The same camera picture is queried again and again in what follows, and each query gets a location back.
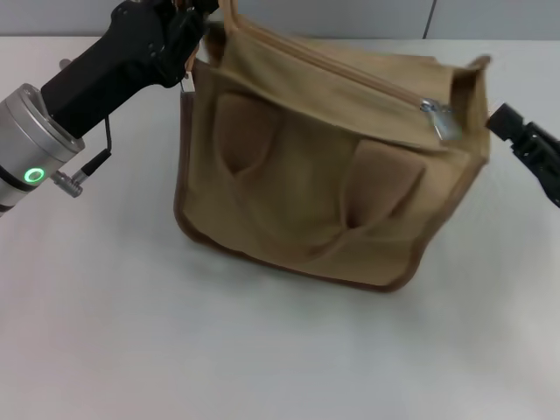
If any silver metal zipper pull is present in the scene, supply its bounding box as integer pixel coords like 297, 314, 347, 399
418, 97, 461, 144

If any left wrist cable with connector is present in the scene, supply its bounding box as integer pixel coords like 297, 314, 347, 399
51, 115, 116, 199

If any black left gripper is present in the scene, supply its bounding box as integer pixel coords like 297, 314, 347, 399
40, 0, 221, 140

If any khaki canvas food bag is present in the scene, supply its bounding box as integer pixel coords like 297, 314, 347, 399
173, 0, 494, 294

